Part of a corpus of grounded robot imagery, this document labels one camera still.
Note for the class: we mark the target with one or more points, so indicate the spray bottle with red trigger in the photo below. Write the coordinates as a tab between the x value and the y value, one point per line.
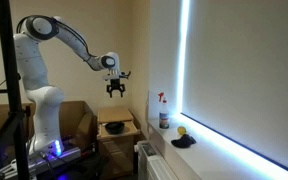
164	116

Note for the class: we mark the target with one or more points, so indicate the light wooden nightstand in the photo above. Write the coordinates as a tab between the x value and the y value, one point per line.
114	115

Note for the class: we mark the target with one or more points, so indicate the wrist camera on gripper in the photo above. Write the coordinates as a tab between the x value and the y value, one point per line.
125	74

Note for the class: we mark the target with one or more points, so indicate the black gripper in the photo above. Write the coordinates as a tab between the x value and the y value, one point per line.
115	82

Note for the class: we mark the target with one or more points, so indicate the black camera stand pole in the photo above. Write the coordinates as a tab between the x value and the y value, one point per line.
12	83

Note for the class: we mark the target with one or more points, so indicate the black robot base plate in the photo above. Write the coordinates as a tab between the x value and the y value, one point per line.
67	155

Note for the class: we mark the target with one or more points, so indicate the printed leaflet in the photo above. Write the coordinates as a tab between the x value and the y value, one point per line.
149	150

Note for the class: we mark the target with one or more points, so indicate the grey window roller blind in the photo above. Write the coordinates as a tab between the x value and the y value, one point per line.
247	73

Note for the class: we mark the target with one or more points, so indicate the brown leather sofa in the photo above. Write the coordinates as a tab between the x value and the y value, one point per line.
74	116

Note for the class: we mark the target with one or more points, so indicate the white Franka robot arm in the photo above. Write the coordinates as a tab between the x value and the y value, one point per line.
40	83

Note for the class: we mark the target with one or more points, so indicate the black bowl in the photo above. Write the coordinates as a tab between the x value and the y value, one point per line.
114	127

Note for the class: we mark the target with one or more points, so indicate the white radiator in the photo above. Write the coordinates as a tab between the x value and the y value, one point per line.
154	165

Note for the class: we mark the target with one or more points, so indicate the yellow ball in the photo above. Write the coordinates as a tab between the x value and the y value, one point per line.
181	130

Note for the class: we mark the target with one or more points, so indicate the dark blue cloth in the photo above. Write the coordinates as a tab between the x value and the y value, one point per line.
183	141

